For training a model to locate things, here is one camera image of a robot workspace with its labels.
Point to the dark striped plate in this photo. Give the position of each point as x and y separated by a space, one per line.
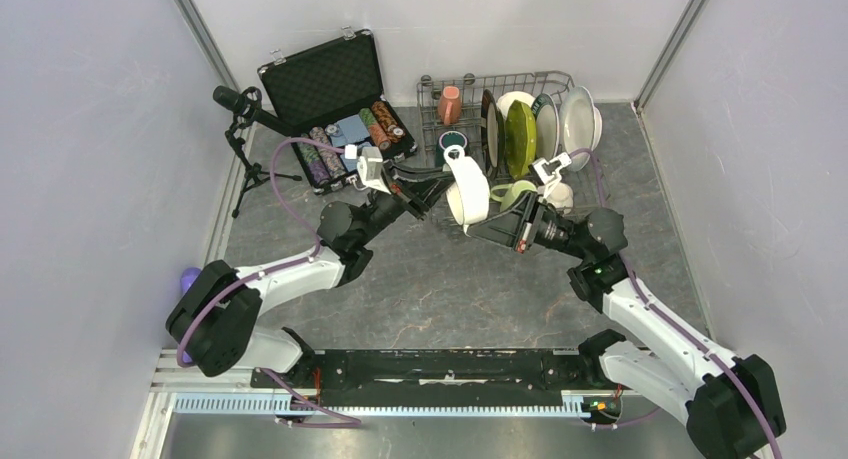
492 134

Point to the small white cup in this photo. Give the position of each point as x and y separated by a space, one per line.
560 196

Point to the teal rimmed patterned plate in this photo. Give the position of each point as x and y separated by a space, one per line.
546 117

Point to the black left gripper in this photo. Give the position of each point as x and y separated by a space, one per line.
417 188

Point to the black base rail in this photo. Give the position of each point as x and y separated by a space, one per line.
395 378

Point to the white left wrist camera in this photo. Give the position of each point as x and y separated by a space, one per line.
369 168

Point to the light green mug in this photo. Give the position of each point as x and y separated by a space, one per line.
506 194

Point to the black microphone on tripod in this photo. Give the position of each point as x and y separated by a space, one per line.
246 108

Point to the white two-handled soup cup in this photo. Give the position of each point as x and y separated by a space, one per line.
469 197

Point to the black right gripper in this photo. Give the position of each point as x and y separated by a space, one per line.
516 226

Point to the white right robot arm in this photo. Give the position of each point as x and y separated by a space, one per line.
729 405

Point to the white scalloped bowl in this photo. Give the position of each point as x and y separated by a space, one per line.
505 101

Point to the white plain plate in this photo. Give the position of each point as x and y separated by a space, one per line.
578 126

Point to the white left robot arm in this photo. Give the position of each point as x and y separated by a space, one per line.
215 322

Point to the purple cylinder object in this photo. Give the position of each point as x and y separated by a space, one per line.
187 279

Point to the green scalloped plate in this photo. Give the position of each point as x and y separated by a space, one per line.
520 139

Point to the orange mug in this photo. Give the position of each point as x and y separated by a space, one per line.
450 105

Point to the black poker chip case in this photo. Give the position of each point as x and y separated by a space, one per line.
330 82

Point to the dark green mug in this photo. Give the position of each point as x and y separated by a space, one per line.
447 140

